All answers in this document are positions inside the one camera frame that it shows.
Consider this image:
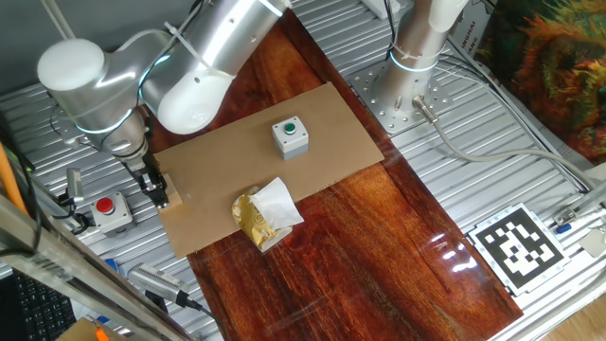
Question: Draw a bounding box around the black keyboard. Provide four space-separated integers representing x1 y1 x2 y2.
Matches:
0 269 78 341

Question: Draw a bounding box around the small grey camera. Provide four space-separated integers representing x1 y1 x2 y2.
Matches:
64 167 86 206

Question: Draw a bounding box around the white printed paper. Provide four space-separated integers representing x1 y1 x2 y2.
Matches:
444 0 496 67

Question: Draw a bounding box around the black camera usb cable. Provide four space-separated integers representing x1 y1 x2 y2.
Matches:
177 291 229 341

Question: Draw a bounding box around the metal stand pole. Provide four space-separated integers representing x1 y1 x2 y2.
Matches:
40 0 78 42

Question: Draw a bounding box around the aluminium profile bar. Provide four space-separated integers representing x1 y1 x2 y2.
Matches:
561 177 606 222

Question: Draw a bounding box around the brown cardboard sheet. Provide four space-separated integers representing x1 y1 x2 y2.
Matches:
150 81 385 260

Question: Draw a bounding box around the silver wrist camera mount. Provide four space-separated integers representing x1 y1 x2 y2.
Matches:
60 132 91 149

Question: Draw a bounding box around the red push button box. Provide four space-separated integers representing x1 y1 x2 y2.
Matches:
89 190 135 238

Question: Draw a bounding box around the colourful painted cloth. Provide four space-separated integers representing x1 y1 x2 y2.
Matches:
472 0 606 165

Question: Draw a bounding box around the white power strip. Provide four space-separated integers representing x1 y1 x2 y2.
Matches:
362 0 403 20

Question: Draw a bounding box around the black hanging cable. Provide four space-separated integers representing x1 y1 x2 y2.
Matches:
0 111 42 257

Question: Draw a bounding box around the white paper tag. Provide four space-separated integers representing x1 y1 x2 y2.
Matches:
578 226 606 260

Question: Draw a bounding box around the black base cable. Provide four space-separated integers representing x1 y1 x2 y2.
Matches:
383 0 400 51

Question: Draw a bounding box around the gold tissue pack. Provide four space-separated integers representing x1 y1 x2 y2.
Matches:
230 176 306 253

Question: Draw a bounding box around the small metal clip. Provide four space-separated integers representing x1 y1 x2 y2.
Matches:
552 206 578 227

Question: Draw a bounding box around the aluminium frame beam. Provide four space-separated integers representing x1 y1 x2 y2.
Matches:
0 191 195 341

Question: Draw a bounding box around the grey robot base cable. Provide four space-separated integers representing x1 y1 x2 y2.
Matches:
410 94 600 190

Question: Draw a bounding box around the brown cardboard box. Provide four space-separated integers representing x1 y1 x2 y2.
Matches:
55 316 130 341

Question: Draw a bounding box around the small wooden block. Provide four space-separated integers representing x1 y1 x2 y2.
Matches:
160 172 185 210

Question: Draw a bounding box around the red-brown wooden board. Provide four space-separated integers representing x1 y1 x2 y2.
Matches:
141 9 525 341

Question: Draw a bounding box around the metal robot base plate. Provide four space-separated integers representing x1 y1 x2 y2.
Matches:
348 59 454 135

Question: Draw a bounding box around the black white fiducial marker board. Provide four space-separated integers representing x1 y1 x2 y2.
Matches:
466 202 572 297

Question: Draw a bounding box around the green push button box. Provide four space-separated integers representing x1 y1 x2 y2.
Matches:
271 116 310 161

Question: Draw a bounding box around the silver ribbed camera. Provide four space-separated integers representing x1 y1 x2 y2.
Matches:
126 262 191 307

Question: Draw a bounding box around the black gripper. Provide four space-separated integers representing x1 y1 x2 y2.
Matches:
125 153 169 210

